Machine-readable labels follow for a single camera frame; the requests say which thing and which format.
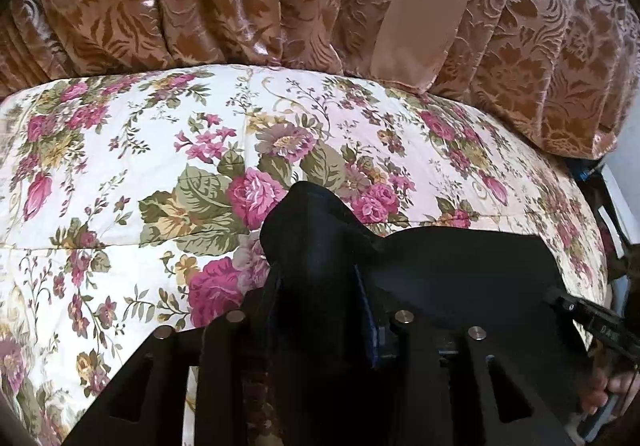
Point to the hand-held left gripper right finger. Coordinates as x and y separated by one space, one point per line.
369 331

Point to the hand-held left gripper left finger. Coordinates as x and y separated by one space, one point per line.
250 341

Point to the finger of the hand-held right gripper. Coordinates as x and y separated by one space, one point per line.
570 306

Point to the black pants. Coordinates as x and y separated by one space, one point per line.
320 236

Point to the person's right hand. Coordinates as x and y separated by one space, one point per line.
595 396

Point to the white panel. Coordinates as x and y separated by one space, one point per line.
612 206

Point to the floral blanket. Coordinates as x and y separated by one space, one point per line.
150 151

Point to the brown damask curtain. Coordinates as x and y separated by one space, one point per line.
200 1

